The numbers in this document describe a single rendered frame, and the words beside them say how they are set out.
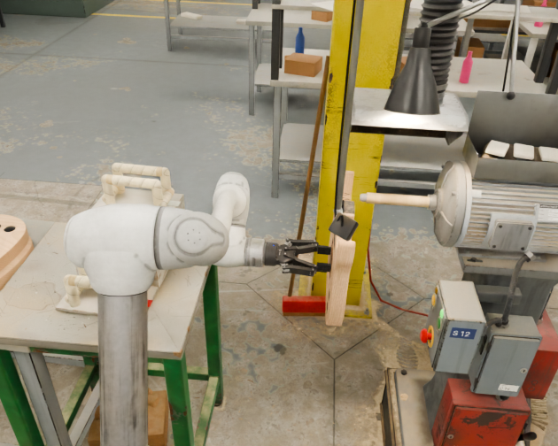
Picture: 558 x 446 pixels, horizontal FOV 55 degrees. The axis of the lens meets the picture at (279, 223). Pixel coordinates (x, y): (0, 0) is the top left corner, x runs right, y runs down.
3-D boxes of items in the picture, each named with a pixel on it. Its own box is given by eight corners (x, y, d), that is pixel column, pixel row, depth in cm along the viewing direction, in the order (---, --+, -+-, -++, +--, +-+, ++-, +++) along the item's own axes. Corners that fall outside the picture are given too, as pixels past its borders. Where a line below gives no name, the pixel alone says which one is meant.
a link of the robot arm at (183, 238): (232, 213, 119) (171, 211, 119) (223, 203, 101) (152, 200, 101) (229, 272, 118) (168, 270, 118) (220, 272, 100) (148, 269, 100)
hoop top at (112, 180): (163, 186, 173) (162, 177, 171) (159, 191, 170) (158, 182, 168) (105, 180, 175) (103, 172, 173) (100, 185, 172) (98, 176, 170)
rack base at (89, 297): (159, 288, 169) (158, 285, 168) (143, 322, 157) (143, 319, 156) (77, 279, 172) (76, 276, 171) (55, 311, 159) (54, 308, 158)
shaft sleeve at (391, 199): (428, 208, 155) (426, 205, 158) (430, 197, 154) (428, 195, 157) (366, 203, 156) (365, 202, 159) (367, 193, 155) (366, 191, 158)
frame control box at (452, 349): (496, 337, 165) (520, 272, 150) (515, 394, 147) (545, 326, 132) (416, 330, 166) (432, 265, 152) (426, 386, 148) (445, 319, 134)
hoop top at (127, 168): (171, 174, 180) (170, 165, 178) (168, 179, 177) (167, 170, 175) (114, 168, 182) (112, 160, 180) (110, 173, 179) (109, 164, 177)
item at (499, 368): (509, 374, 178) (562, 243, 148) (518, 400, 170) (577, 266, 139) (464, 370, 179) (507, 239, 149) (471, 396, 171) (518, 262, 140)
